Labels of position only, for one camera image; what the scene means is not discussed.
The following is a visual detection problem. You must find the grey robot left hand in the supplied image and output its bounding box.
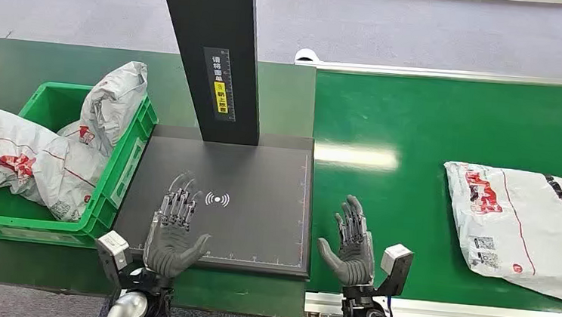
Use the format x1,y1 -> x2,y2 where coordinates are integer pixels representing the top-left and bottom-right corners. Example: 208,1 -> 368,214
140,169 -> 216,282

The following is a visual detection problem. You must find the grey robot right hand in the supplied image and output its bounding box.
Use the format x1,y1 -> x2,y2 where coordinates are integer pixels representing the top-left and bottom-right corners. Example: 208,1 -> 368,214
313,192 -> 381,289

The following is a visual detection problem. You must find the white mailer black red print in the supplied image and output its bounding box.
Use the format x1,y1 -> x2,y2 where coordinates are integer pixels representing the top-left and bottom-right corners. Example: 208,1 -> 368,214
433,160 -> 562,306

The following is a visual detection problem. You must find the green conveyor belt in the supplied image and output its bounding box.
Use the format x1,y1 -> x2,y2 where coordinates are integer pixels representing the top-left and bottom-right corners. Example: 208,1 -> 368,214
298,66 -> 562,315

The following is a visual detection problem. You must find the white conveyor end cap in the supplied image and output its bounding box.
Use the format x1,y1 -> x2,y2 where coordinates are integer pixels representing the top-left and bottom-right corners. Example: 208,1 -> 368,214
294,47 -> 321,64

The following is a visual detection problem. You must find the green plastic crate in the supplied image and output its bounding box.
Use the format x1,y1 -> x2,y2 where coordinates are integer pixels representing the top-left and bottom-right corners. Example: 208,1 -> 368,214
0,78 -> 162,254

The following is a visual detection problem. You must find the black scanner base platform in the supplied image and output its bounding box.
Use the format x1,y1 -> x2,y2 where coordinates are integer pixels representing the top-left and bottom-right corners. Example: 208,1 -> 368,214
109,122 -> 321,281

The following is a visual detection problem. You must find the crumpled grey-white mailer bag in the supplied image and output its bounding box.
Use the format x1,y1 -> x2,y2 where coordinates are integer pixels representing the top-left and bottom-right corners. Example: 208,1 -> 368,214
55,55 -> 150,161

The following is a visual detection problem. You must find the yellow black column label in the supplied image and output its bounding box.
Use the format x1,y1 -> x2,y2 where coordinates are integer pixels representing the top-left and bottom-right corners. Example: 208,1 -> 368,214
197,45 -> 242,123

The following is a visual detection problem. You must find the large white mailer red print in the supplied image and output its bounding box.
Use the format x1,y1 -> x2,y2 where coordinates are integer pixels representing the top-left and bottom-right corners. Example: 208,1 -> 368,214
0,103 -> 114,226

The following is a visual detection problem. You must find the black scanner column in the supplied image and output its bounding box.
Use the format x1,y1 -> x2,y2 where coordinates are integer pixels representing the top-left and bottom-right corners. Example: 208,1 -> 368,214
144,0 -> 271,148

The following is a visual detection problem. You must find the dark green table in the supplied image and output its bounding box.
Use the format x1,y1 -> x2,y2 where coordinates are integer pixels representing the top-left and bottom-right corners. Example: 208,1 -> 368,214
0,37 -> 326,317

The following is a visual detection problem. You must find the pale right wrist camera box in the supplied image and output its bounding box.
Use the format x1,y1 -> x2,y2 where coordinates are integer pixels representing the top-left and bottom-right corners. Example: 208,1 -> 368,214
378,242 -> 416,300

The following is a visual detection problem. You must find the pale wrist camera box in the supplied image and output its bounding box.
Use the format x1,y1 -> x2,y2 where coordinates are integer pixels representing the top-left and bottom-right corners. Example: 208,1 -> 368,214
92,229 -> 136,288
378,242 -> 416,300

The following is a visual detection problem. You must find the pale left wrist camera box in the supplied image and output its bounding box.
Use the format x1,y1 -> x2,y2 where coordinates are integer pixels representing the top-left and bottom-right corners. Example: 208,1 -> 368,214
92,229 -> 136,288

